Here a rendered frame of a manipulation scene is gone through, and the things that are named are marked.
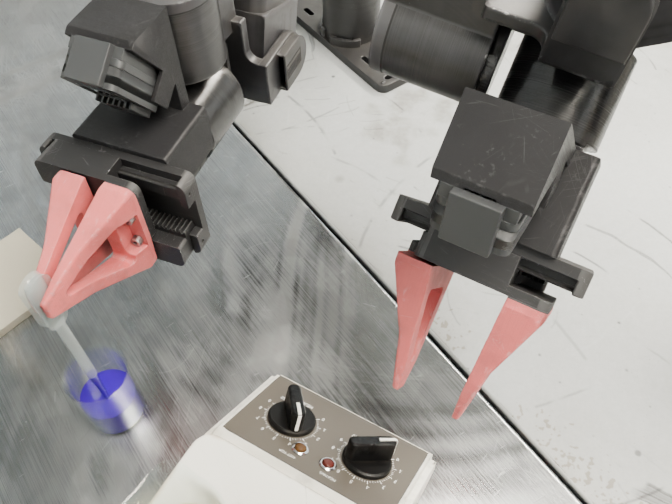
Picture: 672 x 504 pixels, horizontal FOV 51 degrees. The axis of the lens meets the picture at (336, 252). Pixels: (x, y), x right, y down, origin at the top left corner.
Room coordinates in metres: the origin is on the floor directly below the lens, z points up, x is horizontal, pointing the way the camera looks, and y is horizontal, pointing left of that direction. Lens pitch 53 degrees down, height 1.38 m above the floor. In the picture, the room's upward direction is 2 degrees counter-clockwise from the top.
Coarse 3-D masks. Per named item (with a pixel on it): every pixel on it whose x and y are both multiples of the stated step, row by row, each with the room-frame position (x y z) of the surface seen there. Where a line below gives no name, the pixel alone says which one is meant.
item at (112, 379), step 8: (104, 376) 0.24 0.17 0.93; (112, 376) 0.24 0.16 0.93; (120, 376) 0.24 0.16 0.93; (88, 384) 0.23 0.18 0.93; (104, 384) 0.23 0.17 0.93; (112, 384) 0.23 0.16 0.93; (120, 384) 0.23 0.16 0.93; (88, 392) 0.23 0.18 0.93; (96, 392) 0.23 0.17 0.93; (112, 392) 0.23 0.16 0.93; (80, 400) 0.22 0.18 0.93; (88, 400) 0.22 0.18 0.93; (96, 400) 0.22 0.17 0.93
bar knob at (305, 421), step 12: (288, 396) 0.20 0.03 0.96; (300, 396) 0.20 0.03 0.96; (276, 408) 0.20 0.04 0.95; (288, 408) 0.20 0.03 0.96; (300, 408) 0.19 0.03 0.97; (276, 420) 0.19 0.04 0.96; (288, 420) 0.19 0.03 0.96; (300, 420) 0.18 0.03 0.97; (312, 420) 0.19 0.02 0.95; (288, 432) 0.18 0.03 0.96; (300, 432) 0.18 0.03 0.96
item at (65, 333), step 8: (24, 288) 0.22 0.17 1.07; (64, 320) 0.22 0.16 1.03; (64, 328) 0.22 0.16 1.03; (64, 336) 0.22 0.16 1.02; (72, 336) 0.22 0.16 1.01; (72, 344) 0.22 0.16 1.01; (72, 352) 0.22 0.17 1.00; (80, 352) 0.22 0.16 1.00; (80, 360) 0.22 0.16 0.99; (88, 360) 0.22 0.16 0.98; (88, 368) 0.22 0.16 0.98; (88, 376) 0.22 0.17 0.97
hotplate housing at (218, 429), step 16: (208, 432) 0.18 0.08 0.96; (224, 432) 0.18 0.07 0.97; (240, 448) 0.17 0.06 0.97; (256, 448) 0.17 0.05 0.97; (272, 464) 0.16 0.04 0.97; (432, 464) 0.17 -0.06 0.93; (304, 480) 0.15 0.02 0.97; (416, 480) 0.15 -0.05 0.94; (336, 496) 0.14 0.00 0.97; (416, 496) 0.14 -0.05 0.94
